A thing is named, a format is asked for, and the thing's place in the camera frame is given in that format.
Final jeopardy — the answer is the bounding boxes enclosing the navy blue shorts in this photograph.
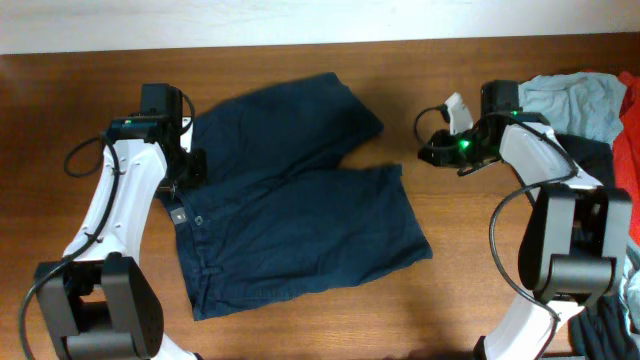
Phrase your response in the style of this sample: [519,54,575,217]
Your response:
[162,73,432,320]

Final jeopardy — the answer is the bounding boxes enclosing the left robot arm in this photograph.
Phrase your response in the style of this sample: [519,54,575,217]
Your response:
[19,83,206,359]

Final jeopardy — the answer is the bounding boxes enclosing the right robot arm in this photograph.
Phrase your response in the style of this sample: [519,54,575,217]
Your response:
[418,80,632,359]

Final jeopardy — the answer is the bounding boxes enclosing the light grey t-shirt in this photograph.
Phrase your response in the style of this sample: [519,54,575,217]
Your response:
[518,72,627,145]

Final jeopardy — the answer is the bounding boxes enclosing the red garment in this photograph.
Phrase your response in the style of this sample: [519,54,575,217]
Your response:
[613,72,639,244]

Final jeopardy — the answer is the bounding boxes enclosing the black garment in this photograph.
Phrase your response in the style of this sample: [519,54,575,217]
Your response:
[557,135,639,360]

